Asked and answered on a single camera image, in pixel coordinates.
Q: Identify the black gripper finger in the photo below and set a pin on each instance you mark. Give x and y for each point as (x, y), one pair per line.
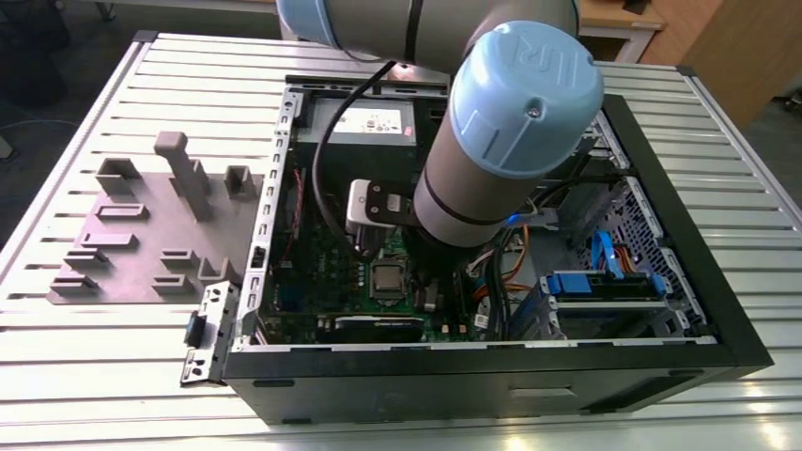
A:
(434, 296)

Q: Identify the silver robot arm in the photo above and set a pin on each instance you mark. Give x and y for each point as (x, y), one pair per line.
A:
(501, 117)

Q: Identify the CPU socket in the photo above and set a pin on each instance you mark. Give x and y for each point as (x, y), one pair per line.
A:
(400, 296)

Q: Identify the RAM slot with white clips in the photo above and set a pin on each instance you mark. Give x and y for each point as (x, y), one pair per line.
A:
(446, 322)

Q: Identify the black graphics card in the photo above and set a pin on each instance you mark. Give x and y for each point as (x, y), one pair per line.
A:
(377, 329)

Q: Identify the green motherboard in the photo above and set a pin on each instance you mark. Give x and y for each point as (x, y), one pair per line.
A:
(333, 282)

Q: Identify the black PC case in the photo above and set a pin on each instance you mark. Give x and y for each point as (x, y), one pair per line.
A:
(438, 390)

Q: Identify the hard disk in blue carrier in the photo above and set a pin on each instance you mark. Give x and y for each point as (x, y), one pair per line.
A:
(573, 284)

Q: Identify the blue board connector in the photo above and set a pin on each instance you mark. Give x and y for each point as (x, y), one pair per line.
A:
(294, 298)

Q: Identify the grey power supply unit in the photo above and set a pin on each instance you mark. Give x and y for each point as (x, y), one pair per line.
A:
(377, 155)

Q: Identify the metal disk bay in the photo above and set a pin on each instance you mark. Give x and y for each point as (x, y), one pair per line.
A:
(610, 304)

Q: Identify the grey parts rack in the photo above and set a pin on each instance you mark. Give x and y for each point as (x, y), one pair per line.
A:
(163, 244)

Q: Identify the wooden desk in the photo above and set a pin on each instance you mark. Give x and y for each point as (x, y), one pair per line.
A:
(626, 21)

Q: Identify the brown wooden cabinet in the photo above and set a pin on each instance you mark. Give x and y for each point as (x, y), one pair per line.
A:
(740, 56)

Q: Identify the black chair base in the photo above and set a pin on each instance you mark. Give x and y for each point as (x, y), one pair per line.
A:
(790, 101)

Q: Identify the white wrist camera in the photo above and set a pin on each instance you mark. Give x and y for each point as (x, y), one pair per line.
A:
(361, 202)

